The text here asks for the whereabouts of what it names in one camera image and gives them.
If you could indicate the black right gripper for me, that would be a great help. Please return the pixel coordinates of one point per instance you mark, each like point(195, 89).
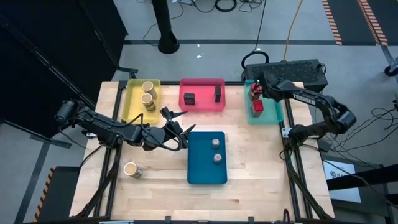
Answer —
point(270, 85)

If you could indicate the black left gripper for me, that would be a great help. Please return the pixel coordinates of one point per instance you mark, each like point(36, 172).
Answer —
point(158, 137)

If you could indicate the paprika tin with red lid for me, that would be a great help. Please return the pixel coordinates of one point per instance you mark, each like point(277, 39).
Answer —
point(257, 108)
point(257, 89)

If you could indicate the furikake jar with tan lid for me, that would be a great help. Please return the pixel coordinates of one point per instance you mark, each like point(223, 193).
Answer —
point(149, 88)
point(133, 170)
point(148, 102)

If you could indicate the metal cylinder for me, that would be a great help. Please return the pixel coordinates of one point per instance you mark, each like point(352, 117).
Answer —
point(215, 143)

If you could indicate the small glass spice jar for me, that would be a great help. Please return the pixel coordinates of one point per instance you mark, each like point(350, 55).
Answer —
point(217, 158)

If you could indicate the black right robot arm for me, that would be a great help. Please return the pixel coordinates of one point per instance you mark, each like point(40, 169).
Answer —
point(323, 105)

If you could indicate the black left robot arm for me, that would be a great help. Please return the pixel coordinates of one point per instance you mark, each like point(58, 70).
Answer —
point(102, 123)

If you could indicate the black spice tin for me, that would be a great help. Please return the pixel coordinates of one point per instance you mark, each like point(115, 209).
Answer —
point(217, 94)
point(189, 99)

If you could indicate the teal plastic tray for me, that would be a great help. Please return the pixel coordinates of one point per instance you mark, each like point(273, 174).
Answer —
point(272, 113)

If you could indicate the red plastic tray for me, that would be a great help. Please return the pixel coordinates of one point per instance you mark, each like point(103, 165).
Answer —
point(202, 104)

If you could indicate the black mesh equipment box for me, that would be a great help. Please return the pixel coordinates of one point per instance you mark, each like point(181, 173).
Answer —
point(289, 73)

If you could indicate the yellow plastic tray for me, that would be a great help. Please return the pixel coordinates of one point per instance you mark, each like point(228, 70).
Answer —
point(133, 109)

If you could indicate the blue plastic bin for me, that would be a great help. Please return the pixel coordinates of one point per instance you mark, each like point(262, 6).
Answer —
point(202, 168)

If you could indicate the black pillar with round base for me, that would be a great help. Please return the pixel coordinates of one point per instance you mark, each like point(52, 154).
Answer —
point(166, 34)

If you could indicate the black mat with hazard stripes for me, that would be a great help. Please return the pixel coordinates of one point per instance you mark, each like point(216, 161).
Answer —
point(59, 193)
point(351, 18)

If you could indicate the white paper sign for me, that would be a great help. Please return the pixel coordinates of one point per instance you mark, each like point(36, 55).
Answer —
point(342, 180)

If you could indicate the chair caster wheel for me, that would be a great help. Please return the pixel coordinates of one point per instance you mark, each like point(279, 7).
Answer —
point(391, 70)

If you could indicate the black curtain partition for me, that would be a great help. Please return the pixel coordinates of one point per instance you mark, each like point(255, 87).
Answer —
point(46, 46)

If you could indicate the black aluminium table frame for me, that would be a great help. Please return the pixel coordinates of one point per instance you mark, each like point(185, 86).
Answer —
point(113, 161)

